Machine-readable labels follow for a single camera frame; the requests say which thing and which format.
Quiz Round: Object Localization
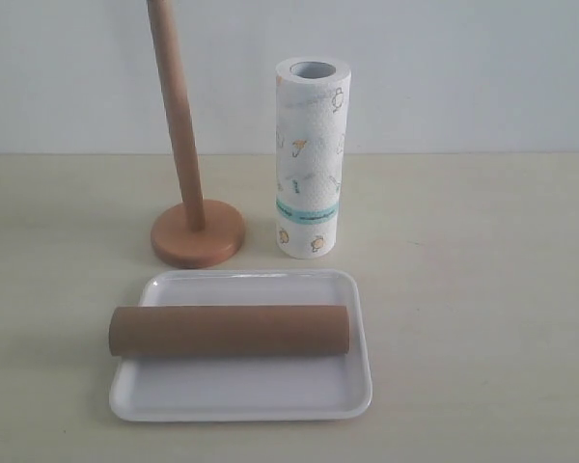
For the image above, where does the printed white paper towel roll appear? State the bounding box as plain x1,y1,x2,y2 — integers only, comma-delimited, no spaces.
275,57,351,259

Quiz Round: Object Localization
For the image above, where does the brown cardboard tube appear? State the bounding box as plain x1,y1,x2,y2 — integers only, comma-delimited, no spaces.
108,304,350,358

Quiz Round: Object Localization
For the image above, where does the wooden paper towel holder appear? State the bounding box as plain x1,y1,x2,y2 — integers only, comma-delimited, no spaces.
147,1,246,269

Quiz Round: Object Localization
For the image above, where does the white rectangular plastic tray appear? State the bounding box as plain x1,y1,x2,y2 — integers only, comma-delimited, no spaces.
109,269,372,422

